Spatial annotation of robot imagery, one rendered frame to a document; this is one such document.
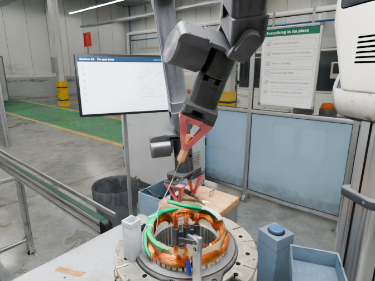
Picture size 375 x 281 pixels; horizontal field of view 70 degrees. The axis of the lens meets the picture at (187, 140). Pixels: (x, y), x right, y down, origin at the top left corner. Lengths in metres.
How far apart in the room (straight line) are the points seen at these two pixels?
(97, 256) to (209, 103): 0.85
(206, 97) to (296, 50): 2.31
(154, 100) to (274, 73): 1.52
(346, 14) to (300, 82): 1.97
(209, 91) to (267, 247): 0.52
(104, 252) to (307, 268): 0.77
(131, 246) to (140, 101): 1.12
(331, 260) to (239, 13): 0.60
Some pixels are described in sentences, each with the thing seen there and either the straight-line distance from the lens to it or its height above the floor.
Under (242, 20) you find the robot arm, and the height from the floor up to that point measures 1.56.
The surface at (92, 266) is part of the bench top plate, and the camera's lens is 1.16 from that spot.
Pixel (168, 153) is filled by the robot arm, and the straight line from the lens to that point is 0.80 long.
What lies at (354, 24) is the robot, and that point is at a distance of 0.79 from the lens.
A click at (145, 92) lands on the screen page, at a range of 1.62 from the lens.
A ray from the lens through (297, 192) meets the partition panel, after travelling 3.01.
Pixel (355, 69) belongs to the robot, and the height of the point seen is 1.48.
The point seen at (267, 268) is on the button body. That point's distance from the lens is 0.90.
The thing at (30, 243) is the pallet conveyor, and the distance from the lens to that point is 2.70.
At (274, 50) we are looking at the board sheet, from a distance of 2.85.
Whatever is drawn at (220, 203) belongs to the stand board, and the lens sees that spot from 0.90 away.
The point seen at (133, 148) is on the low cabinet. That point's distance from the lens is 3.47.
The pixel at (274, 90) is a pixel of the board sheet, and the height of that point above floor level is 1.28.
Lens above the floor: 1.49
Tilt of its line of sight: 15 degrees down
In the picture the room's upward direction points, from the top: straight up
